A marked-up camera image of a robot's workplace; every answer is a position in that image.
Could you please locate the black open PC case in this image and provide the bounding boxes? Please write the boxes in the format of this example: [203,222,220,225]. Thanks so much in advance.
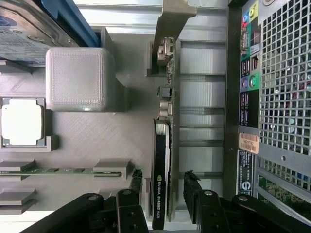
[223,0,311,233]

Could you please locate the green RAM stick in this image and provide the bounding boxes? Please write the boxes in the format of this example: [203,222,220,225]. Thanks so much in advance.
[0,168,122,176]

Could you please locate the silver CPU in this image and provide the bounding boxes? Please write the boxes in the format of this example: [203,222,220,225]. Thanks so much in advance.
[1,98,46,146]

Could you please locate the silver hard disk blue label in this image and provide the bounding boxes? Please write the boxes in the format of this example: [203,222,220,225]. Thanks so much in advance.
[0,0,63,67]

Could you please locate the blue disk caddy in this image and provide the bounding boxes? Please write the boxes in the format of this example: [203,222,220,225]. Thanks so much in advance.
[40,0,102,48]

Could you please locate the grey parts rack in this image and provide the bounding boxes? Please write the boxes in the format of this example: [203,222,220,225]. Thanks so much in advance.
[0,26,182,216]

